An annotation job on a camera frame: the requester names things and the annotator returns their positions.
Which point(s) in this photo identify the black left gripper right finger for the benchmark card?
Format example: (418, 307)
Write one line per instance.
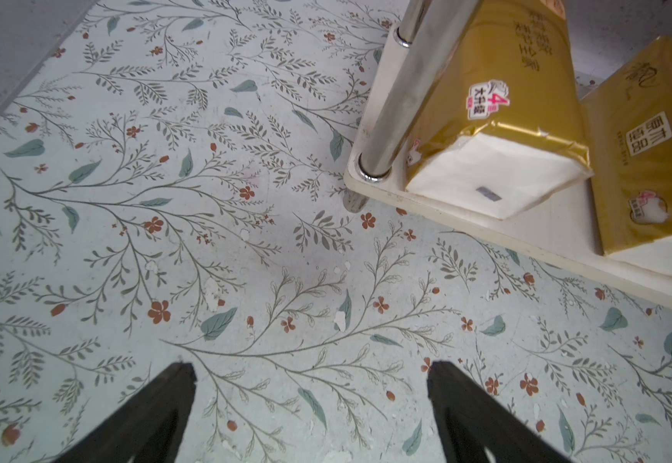
(474, 427)

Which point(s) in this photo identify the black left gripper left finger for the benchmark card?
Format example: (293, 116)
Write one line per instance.
(149, 427)

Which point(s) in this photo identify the white two-tier shelf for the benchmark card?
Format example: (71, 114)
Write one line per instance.
(560, 231)

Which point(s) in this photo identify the gold tissue pack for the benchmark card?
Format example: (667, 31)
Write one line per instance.
(503, 130)
(629, 123)

